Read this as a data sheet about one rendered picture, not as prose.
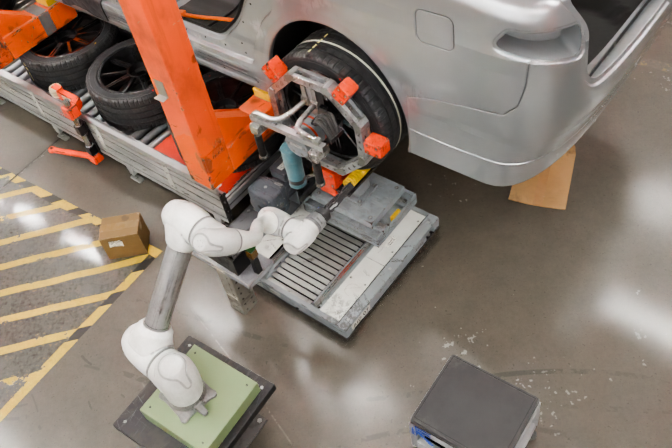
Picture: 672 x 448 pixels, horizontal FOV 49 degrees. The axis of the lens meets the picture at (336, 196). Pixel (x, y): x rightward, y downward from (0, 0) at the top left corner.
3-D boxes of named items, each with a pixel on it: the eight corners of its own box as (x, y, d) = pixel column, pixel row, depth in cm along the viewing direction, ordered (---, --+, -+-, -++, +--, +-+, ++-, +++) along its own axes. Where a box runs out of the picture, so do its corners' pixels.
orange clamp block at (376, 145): (374, 142, 330) (390, 149, 325) (364, 153, 326) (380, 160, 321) (372, 131, 324) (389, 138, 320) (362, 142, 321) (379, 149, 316)
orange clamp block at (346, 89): (352, 96, 316) (360, 86, 308) (341, 107, 313) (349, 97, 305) (340, 84, 316) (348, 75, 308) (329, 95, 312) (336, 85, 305)
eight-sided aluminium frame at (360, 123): (378, 180, 346) (365, 91, 306) (369, 189, 343) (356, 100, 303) (290, 140, 373) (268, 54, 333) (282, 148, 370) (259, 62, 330)
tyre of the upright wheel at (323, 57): (339, 139, 392) (435, 144, 344) (312, 166, 381) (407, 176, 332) (282, 31, 359) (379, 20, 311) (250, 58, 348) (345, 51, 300)
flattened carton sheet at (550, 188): (578, 140, 425) (579, 136, 422) (564, 210, 392) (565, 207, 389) (525, 133, 434) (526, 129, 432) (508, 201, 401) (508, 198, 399)
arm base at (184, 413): (189, 432, 296) (186, 426, 292) (157, 396, 307) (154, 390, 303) (224, 400, 304) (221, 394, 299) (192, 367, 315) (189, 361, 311)
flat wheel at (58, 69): (80, 23, 531) (67, -5, 513) (146, 45, 501) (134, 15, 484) (11, 78, 497) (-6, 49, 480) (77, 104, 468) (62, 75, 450)
